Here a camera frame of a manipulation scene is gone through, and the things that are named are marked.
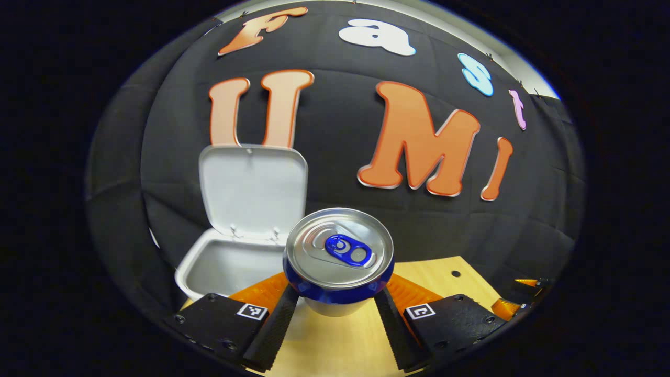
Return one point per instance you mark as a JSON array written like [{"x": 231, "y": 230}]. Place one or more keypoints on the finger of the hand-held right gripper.
[
  {"x": 506, "y": 309},
  {"x": 528, "y": 283}
]

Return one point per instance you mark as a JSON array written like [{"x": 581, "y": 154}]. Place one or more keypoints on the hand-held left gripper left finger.
[{"x": 277, "y": 330}]

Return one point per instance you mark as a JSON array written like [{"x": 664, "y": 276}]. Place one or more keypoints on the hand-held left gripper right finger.
[{"x": 398, "y": 335}]

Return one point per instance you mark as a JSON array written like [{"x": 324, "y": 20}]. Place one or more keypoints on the blue pop can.
[{"x": 314, "y": 262}]

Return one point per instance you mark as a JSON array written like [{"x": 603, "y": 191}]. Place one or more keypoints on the white desktop garbage bin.
[{"x": 251, "y": 183}]

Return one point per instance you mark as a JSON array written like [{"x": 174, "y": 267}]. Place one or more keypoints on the wooden desktop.
[{"x": 340, "y": 345}]

